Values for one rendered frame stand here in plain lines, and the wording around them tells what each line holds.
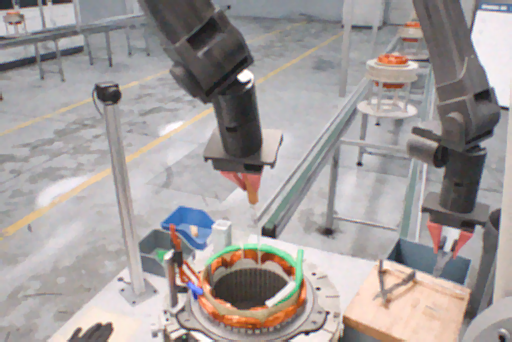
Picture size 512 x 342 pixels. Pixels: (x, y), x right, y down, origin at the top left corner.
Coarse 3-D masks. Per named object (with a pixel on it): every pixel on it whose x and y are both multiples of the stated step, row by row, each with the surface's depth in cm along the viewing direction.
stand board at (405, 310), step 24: (384, 264) 89; (360, 288) 83; (384, 288) 82; (408, 288) 82; (456, 288) 82; (360, 312) 77; (384, 312) 77; (408, 312) 77; (456, 312) 76; (384, 336) 73; (408, 336) 71; (432, 336) 71; (456, 336) 71
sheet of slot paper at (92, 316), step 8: (88, 312) 115; (96, 312) 115; (104, 312) 115; (112, 312) 115; (80, 320) 112; (88, 320) 112; (96, 320) 112; (104, 320) 112; (112, 320) 113; (120, 320) 113; (128, 320) 113; (136, 320) 113; (72, 328) 110; (120, 328) 110; (128, 328) 110; (136, 328) 110; (56, 336) 107; (64, 336) 107; (80, 336) 107; (112, 336) 107; (120, 336) 108; (128, 336) 108
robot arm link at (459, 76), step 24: (432, 0) 59; (456, 0) 59; (432, 24) 61; (456, 24) 59; (432, 48) 62; (456, 48) 59; (456, 72) 60; (480, 72) 60; (456, 96) 60; (480, 96) 63; (480, 120) 60
